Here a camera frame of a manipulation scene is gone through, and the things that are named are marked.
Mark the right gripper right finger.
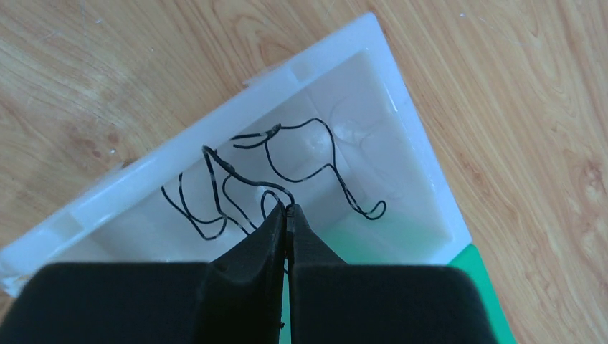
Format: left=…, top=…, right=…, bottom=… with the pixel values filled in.
left=287, top=205, right=497, bottom=343

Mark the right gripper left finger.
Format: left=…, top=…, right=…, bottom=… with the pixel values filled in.
left=1, top=204, right=286, bottom=343

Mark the green plastic bin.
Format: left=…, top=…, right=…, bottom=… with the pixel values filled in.
left=280, top=245, right=515, bottom=343

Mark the white plastic bin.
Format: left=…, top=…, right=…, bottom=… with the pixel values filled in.
left=1, top=13, right=472, bottom=296

